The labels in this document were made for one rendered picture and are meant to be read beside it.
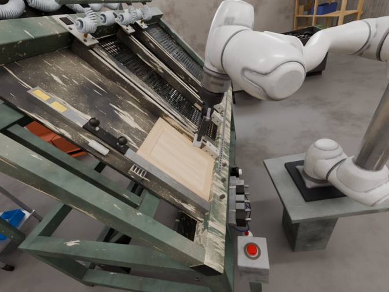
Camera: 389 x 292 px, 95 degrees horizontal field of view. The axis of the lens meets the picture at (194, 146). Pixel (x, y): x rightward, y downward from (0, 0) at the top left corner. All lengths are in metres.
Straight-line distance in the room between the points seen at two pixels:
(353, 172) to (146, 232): 0.92
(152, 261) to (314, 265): 1.28
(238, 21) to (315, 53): 0.18
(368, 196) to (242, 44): 0.90
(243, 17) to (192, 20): 7.63
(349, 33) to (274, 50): 0.46
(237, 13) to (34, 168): 0.71
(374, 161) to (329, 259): 1.11
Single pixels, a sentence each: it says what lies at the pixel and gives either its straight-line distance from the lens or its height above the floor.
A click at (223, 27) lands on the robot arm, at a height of 1.71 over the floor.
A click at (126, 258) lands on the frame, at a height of 0.79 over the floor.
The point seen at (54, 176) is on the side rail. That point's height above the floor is 1.45.
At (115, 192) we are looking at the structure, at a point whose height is 1.23.
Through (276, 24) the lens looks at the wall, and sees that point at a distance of 8.70.
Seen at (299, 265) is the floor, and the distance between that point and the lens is 1.89.
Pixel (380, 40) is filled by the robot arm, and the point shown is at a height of 1.55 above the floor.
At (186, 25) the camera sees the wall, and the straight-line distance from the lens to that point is 8.12.
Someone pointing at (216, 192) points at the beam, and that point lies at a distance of 1.11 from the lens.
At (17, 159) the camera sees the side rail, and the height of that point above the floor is 1.54.
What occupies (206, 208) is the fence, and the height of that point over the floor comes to 0.92.
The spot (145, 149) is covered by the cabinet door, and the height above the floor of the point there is 1.26.
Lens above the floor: 1.75
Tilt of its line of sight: 36 degrees down
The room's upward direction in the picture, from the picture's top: 17 degrees counter-clockwise
